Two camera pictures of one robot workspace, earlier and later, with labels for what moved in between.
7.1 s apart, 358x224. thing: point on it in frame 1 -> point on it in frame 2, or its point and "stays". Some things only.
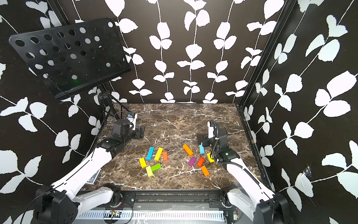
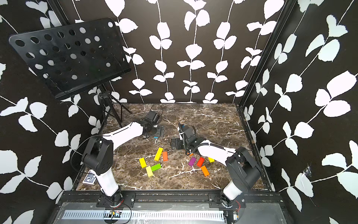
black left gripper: (139, 133) -> (158, 133)
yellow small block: (142, 163) stays
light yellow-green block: (149, 171) stays
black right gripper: (206, 138) -> (178, 141)
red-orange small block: (165, 156) stays
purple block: (191, 161) stays
